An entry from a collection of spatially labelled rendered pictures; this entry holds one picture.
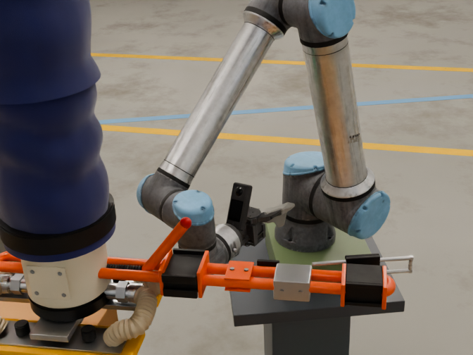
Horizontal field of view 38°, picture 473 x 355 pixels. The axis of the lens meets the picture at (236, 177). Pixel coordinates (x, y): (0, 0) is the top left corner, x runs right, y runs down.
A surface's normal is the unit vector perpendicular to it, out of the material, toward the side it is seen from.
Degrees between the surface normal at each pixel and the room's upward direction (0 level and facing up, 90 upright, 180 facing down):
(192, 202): 7
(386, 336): 0
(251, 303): 0
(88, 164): 106
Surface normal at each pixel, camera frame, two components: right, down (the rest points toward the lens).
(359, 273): -0.04, -0.89
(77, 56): 0.82, 0.40
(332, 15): 0.61, 0.23
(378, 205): 0.65, 0.40
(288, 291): -0.17, 0.45
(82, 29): 0.94, 0.09
